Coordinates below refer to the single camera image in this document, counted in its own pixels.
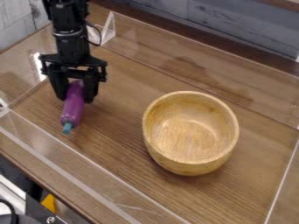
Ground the brown wooden bowl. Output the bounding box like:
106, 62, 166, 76
142, 91, 239, 176

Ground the black cable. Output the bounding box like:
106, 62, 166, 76
82, 21, 104, 47

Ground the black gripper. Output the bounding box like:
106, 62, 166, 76
38, 31, 108, 103

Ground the purple toy eggplant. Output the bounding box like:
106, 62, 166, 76
60, 80, 84, 134

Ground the yellow black equipment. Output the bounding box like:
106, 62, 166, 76
22, 192, 80, 224

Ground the clear acrylic tray wall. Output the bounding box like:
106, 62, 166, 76
0, 108, 189, 224

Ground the clear acrylic corner bracket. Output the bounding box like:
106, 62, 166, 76
86, 12, 116, 46

